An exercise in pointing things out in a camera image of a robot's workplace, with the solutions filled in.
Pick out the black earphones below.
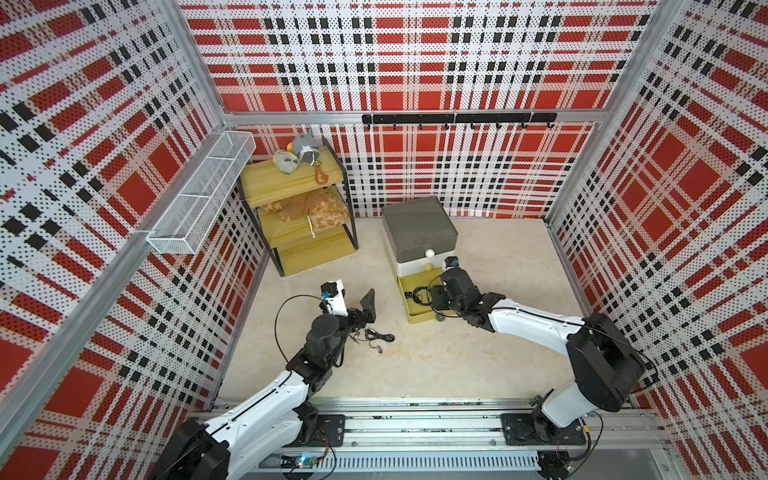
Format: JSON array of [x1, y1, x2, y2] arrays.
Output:
[[364, 328, 395, 354], [404, 286, 432, 307], [349, 329, 368, 343]]

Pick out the white drawer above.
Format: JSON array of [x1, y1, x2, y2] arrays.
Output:
[[394, 249, 455, 277]]

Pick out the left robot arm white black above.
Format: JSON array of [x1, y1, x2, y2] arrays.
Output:
[[148, 280, 376, 479]]

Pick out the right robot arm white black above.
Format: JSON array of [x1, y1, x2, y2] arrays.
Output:
[[415, 267, 646, 432]]

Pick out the three-drawer storage cabinet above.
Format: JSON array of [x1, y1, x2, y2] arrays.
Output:
[[382, 196, 459, 278]]

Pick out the tan plush toy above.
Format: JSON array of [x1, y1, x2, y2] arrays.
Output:
[[261, 187, 349, 233]]

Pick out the wooden three-tier shelf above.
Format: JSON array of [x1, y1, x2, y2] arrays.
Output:
[[238, 134, 359, 277]]

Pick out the orange small toy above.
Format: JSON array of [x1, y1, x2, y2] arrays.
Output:
[[314, 164, 329, 185]]

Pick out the green circuit board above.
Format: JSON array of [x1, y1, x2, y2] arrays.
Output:
[[280, 454, 318, 470]]

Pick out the white grey cap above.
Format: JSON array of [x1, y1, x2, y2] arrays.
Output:
[[272, 150, 301, 175]]

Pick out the grey plush toy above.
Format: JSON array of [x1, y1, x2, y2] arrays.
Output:
[[291, 134, 322, 165]]

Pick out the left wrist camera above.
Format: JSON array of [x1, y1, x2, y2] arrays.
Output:
[[321, 280, 348, 317]]

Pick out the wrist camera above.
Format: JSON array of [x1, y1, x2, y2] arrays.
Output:
[[321, 280, 348, 317], [444, 256, 459, 270]]

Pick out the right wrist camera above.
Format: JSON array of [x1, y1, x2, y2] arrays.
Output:
[[444, 256, 459, 270]]

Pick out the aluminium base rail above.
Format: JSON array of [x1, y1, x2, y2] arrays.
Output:
[[242, 398, 677, 479]]

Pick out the black wall hook rail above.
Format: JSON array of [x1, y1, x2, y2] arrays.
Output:
[[361, 112, 558, 127]]

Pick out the white wire mesh basket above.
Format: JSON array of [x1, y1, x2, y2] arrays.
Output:
[[147, 131, 255, 255]]

